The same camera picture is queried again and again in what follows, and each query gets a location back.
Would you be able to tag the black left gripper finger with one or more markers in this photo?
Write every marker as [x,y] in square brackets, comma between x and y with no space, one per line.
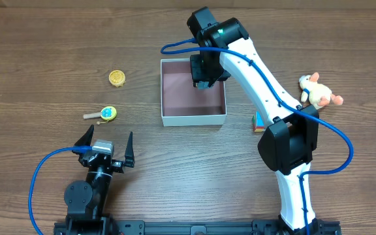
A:
[129,152]
[86,139]

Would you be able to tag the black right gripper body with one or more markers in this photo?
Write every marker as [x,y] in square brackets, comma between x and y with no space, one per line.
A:
[202,84]

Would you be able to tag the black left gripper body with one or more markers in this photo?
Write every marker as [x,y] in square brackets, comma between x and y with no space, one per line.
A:
[116,164]

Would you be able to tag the colourful puzzle cube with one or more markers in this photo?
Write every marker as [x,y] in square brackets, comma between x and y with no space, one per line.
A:
[258,124]

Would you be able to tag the white plush duck toy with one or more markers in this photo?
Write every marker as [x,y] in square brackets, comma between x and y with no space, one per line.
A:
[317,94]

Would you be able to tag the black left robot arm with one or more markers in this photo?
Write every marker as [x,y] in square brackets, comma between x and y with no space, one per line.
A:
[85,199]

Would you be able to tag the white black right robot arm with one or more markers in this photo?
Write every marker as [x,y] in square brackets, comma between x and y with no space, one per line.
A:
[290,136]

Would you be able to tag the yellow blue rattle drum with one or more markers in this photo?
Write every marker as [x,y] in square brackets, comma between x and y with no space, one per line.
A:
[107,114]

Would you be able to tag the white box pink interior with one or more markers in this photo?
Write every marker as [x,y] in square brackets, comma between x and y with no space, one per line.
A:
[182,104]

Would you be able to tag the yellow round toy disc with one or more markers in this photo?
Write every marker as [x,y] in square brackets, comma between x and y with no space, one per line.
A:
[117,78]

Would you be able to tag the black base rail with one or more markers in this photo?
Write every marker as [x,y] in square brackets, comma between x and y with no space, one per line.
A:
[140,227]

